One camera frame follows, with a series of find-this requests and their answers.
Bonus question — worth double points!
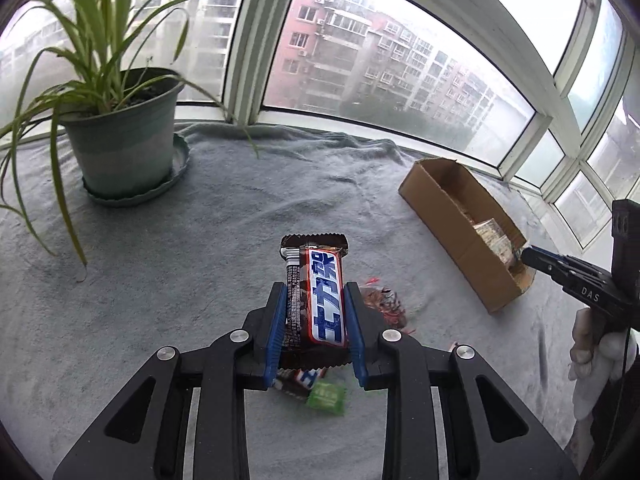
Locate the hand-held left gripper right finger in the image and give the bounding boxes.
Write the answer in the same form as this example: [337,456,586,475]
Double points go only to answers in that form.
[344,281,581,480]

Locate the person's right hand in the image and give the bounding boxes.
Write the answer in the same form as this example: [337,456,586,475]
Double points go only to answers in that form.
[569,307,640,421]

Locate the person's right forearm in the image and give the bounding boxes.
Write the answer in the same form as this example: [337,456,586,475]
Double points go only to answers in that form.
[565,370,640,480]

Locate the brown chocolate bar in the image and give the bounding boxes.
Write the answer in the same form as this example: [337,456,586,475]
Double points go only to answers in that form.
[272,367,328,401]
[279,232,351,366]

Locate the clear packet of red dates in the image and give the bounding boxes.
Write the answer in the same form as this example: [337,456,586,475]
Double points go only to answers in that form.
[361,276,417,336]

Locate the white window sill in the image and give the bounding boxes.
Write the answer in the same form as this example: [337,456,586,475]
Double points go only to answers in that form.
[510,180,616,261]

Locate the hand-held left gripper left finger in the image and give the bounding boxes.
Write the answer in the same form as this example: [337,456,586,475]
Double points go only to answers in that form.
[52,281,288,480]

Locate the green pot saucer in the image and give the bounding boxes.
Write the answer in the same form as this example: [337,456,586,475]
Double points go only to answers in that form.
[82,132,191,208]

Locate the green spider plant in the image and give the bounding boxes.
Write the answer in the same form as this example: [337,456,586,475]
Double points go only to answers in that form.
[0,0,261,281]

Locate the apartment buildings outside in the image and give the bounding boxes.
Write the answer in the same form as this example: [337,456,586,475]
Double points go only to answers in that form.
[0,0,536,166]

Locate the small green candy packet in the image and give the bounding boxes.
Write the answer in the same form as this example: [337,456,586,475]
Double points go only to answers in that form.
[306,381,347,417]

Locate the grey blanket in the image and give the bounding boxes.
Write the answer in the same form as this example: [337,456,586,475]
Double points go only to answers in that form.
[0,120,601,480]

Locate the brown cardboard box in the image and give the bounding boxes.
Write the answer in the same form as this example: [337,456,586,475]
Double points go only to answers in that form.
[398,157,538,315]

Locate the green plastic flower pot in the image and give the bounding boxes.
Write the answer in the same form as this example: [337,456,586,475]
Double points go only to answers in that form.
[62,67,185,198]

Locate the clear pack of crackers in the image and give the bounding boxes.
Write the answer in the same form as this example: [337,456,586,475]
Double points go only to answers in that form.
[462,210,526,273]

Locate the white window frame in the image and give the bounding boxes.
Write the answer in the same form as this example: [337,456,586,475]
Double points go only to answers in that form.
[0,0,640,251]

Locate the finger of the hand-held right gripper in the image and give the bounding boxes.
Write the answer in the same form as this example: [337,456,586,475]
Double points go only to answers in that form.
[521,245,608,289]

